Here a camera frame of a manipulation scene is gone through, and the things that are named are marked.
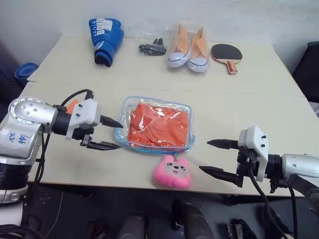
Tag clear plastic shoe bag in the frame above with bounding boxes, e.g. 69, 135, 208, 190
163, 18, 213, 75

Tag blue boxing glove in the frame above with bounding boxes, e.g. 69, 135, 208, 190
88, 17, 125, 68

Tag blue tape roll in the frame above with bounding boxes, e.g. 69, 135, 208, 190
14, 62, 39, 81

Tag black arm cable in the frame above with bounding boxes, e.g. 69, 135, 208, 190
33, 89, 96, 195
246, 159, 300, 239

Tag black strap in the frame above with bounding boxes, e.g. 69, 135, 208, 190
138, 37, 167, 57

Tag pink plush keychain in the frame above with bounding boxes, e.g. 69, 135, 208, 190
153, 154, 195, 191

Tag orange white canvas shoe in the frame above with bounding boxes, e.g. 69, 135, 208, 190
166, 24, 190, 69
186, 27, 210, 74

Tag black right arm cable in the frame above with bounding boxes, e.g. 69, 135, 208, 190
246, 159, 300, 239

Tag black box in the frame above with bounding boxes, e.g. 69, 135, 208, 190
292, 41, 319, 103

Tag clear plastic zipper pouch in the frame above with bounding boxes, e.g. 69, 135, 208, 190
113, 95, 196, 154

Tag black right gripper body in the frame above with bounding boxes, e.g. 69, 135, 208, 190
235, 146, 259, 188

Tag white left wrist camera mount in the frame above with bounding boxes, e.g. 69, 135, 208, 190
65, 98, 102, 141

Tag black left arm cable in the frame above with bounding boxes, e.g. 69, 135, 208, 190
33, 89, 96, 195

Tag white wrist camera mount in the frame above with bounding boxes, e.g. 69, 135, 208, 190
65, 98, 102, 141
237, 125, 270, 181

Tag dark rounded shape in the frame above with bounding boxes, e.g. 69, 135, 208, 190
119, 211, 151, 239
173, 200, 214, 239

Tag table tennis paddle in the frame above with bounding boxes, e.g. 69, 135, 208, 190
210, 43, 243, 75

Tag orange cloth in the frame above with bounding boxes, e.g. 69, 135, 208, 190
127, 102, 189, 148

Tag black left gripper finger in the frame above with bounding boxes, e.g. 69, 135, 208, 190
87, 141, 122, 152
99, 115, 125, 129

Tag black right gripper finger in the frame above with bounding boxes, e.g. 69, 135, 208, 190
199, 165, 238, 185
206, 138, 240, 150

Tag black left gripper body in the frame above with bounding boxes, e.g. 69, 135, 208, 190
71, 125, 96, 148

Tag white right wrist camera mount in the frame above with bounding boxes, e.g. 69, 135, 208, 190
237, 125, 270, 181

